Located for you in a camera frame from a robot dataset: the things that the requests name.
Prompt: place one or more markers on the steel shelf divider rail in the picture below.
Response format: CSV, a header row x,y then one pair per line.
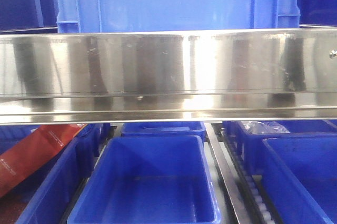
x,y
234,206

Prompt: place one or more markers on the dark blue upper left crate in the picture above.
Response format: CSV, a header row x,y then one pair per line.
x,y
27,14

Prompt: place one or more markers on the blue center rear bin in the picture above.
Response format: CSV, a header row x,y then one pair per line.
x,y
164,128

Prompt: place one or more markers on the stainless steel shelf beam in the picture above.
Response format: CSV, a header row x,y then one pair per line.
x,y
219,75

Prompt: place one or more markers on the large blue upper crate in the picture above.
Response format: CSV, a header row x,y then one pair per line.
x,y
93,16

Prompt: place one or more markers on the clear plastic bag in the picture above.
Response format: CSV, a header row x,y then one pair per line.
x,y
267,127

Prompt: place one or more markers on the blue bin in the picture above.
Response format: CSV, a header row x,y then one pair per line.
x,y
251,148
301,180
46,194
149,180
164,128

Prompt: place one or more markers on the red paper package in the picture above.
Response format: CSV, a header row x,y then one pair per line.
x,y
32,152

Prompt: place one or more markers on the blue right front bin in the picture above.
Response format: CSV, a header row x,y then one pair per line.
x,y
301,180

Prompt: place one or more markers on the blue left bin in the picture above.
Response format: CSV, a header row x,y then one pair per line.
x,y
46,194

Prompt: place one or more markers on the blue right rear bin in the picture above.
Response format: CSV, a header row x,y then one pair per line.
x,y
251,148

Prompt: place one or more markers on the black roller track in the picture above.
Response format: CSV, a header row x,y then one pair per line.
x,y
255,200

